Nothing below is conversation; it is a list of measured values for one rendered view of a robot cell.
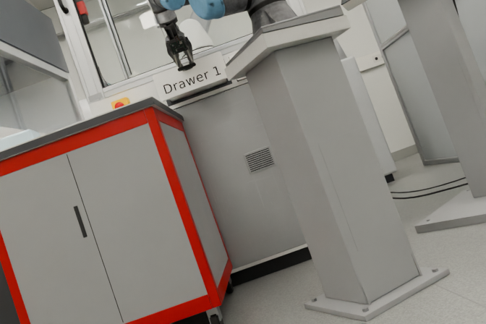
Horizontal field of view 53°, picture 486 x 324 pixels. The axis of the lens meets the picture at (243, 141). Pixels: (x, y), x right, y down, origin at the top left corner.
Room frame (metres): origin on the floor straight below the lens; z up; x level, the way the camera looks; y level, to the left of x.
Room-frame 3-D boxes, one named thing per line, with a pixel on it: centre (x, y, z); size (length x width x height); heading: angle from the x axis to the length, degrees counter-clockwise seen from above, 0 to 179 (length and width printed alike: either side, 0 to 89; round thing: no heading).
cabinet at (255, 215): (2.56, 0.05, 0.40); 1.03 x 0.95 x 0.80; 89
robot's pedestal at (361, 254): (1.42, -0.21, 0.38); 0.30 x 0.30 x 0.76; 25
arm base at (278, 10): (1.42, -0.20, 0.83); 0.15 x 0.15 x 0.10
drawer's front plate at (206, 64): (1.94, 0.11, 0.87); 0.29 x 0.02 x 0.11; 89
